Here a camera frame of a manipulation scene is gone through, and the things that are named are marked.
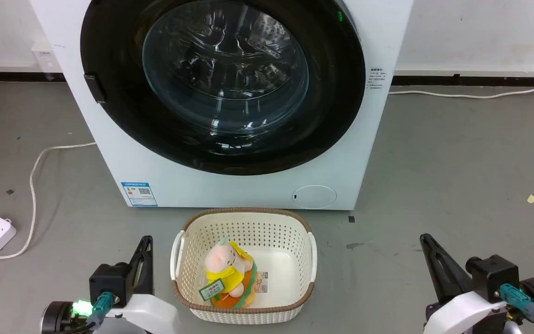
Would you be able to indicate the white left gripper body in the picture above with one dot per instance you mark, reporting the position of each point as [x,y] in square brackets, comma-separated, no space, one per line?
[153,313]

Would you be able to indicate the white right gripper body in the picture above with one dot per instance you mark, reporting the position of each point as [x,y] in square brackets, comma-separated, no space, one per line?
[466,313]

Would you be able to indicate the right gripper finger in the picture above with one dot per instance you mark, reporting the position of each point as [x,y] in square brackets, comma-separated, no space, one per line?
[454,273]
[436,273]

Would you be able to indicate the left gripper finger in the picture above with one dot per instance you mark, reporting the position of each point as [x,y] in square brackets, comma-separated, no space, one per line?
[148,269]
[136,273]

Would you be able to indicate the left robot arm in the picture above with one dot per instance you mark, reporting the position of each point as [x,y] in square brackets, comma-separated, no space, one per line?
[56,317]

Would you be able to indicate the white front-load washing machine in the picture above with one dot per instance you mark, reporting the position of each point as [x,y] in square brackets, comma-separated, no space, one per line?
[230,190]

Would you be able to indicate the black round glass washer door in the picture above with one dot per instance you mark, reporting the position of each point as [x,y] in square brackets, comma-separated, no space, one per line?
[109,55]

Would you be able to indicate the green toy hang tag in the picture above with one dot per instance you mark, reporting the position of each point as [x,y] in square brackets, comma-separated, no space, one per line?
[211,290]

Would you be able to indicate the blue energy label sticker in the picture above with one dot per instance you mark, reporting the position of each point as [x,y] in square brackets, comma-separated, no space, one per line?
[139,193]

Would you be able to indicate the pink pig plush toy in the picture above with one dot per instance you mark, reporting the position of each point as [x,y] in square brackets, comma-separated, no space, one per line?
[227,273]

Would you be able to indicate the small paper label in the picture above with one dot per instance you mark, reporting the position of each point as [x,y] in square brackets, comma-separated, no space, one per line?
[262,282]

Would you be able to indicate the cream perforated laundry basket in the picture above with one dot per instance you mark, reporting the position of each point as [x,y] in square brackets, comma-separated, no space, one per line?
[276,241]

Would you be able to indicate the round white filter cover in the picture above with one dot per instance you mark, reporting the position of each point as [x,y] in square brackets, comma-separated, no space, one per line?
[314,196]

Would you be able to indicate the small text sticker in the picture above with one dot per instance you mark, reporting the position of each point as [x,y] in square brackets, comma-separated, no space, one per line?
[376,79]

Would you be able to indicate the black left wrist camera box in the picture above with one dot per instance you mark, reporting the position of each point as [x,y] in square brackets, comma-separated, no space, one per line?
[109,278]

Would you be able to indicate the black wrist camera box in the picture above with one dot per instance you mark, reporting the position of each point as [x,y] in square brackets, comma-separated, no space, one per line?
[109,278]
[492,276]

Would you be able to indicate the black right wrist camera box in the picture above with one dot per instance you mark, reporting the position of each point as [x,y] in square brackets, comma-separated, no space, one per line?
[492,276]

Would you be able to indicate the white wall socket plate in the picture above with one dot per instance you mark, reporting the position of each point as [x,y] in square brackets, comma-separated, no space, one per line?
[43,58]

